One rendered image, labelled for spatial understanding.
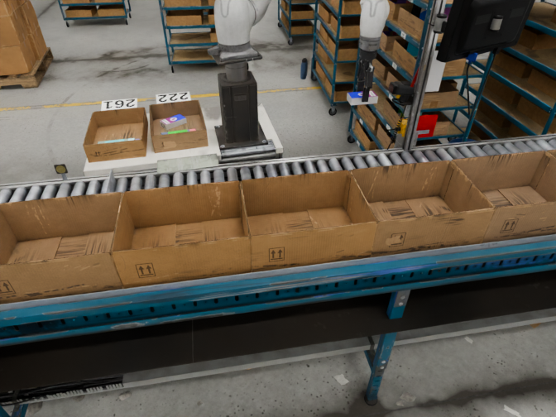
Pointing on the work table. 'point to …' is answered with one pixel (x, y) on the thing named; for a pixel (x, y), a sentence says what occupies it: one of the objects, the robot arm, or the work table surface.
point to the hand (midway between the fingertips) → (362, 92)
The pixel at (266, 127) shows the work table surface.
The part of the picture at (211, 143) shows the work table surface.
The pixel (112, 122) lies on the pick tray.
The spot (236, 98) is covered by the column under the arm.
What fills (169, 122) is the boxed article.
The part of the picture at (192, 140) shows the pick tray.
